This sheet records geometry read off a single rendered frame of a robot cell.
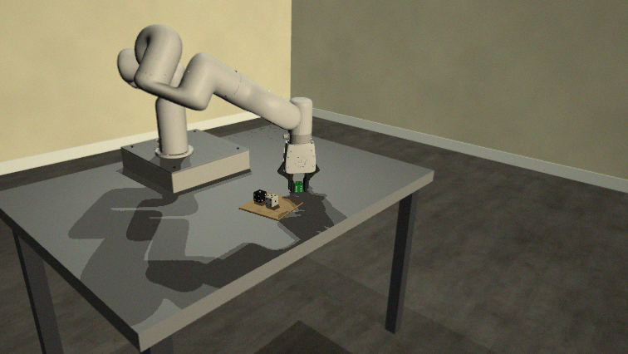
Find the tan mottled mat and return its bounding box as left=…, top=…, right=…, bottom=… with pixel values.
left=239, top=194, right=303, bottom=221

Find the white die with black pips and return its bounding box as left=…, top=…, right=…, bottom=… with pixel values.
left=265, top=194, right=278, bottom=207

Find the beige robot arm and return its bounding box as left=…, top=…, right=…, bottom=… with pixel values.
left=117, top=24, right=313, bottom=159

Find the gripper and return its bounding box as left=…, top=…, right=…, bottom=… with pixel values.
left=277, top=140, right=320, bottom=193

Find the green die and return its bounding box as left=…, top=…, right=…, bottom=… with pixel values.
left=293, top=181, right=303, bottom=193

